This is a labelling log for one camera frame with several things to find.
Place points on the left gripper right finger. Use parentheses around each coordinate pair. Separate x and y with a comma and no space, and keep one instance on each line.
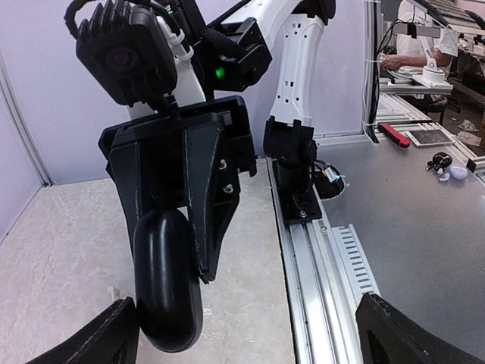
(388,336)

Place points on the purple earbud case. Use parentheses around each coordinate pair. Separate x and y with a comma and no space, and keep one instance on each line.
(453,172)

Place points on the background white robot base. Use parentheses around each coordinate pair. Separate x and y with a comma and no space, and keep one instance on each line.
(432,76)

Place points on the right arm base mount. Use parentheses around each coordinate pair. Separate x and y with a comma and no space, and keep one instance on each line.
(301,188)

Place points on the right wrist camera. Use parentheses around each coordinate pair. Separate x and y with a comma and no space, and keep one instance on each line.
(139,54)

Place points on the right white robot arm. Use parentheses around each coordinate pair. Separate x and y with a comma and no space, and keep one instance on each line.
(235,51)

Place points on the dark earbud case background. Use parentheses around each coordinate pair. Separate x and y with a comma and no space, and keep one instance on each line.
(440,161)

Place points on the small white earbud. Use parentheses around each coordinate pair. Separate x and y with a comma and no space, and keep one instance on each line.
(114,293)

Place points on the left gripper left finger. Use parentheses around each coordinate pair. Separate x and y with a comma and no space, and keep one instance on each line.
(111,337)

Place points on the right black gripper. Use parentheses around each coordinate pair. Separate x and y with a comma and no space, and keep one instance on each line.
(146,157)

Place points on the front aluminium rail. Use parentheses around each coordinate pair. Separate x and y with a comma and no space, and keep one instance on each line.
(326,273)

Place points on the right aluminium frame post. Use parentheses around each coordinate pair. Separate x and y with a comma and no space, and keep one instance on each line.
(371,92)

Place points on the red black hand tool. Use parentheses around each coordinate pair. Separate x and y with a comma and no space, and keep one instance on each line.
(393,135)

